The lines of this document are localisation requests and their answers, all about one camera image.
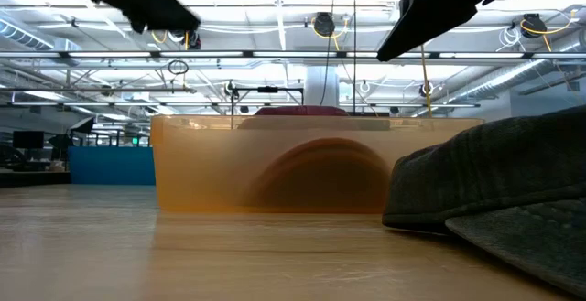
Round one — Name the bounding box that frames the yellow power cable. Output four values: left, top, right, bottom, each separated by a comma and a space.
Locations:
419, 44, 434, 118

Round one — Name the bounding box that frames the blue plastic bin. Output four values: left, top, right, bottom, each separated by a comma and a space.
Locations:
68, 145, 157, 187

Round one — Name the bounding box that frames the coiled black cable loop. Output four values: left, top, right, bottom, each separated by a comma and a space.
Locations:
167, 59, 190, 76

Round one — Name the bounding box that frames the silver ribbed air duct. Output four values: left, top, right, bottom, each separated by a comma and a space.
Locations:
450, 58, 550, 105
0, 18, 56, 51

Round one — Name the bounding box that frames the long black cable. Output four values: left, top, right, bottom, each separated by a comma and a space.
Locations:
352, 0, 357, 110
319, 0, 336, 107

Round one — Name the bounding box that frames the orange translucent plastic bin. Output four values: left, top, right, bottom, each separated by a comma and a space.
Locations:
150, 114, 485, 214

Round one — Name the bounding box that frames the dark charcoal baseball cap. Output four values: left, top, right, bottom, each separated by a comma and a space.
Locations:
382, 103, 586, 298

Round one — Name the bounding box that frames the black camera rig frame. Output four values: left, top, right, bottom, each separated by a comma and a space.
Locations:
230, 85, 306, 131

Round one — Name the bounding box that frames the black monitor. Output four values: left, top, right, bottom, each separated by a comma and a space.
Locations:
12, 130, 46, 151

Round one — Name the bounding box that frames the dark desk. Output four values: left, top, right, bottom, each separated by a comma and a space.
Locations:
0, 168, 72, 188

